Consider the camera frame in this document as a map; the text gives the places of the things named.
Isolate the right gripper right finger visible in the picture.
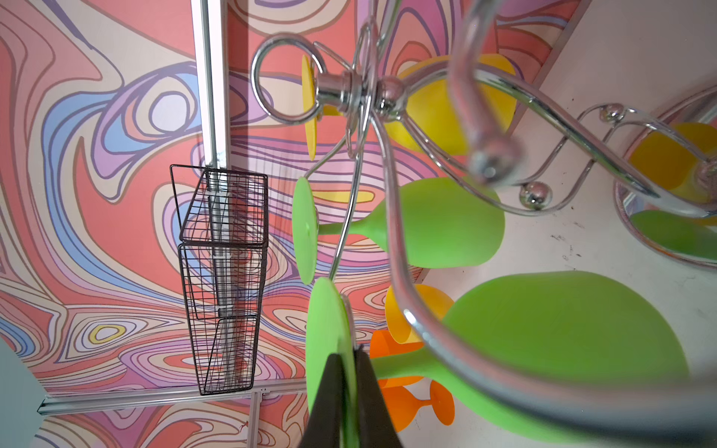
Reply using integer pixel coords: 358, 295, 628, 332
354, 349, 403, 448

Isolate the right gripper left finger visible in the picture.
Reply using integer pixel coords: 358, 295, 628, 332
299, 354, 345, 448

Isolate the orange wine glass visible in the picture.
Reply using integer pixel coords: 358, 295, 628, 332
368, 329, 427, 390
381, 381, 456, 432

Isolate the yellow wine glass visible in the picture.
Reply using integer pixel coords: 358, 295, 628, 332
384, 283, 455, 345
301, 53, 517, 161

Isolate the green wine glass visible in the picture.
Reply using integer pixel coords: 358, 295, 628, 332
305, 271, 690, 444
292, 177, 505, 285

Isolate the chrome wine glass rack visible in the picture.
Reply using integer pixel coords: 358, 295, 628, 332
250, 0, 717, 444

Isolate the back black wire basket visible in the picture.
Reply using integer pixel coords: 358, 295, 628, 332
170, 164, 269, 396

